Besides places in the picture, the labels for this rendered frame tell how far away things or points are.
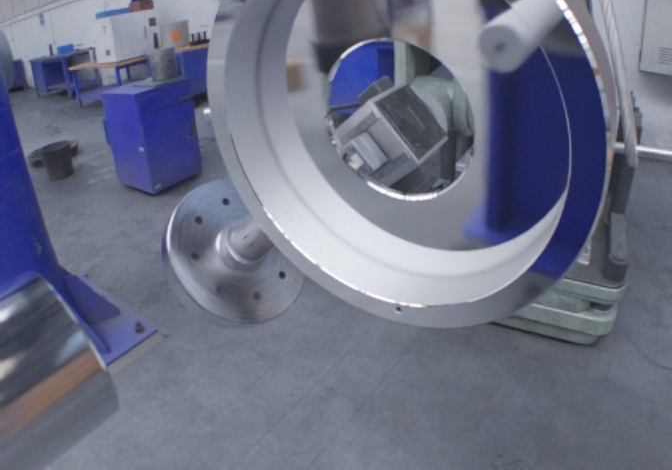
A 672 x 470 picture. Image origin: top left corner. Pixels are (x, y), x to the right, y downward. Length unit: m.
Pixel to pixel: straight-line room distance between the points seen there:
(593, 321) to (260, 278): 1.37
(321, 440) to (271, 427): 0.17
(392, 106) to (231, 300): 0.40
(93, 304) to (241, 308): 1.53
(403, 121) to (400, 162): 0.07
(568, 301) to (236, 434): 1.22
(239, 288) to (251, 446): 0.96
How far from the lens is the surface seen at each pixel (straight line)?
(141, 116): 3.11
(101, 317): 2.11
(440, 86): 1.06
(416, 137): 0.77
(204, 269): 0.58
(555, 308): 1.75
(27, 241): 1.79
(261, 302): 0.60
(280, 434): 1.51
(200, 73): 5.95
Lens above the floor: 1.21
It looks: 27 degrees down
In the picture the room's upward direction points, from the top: 3 degrees counter-clockwise
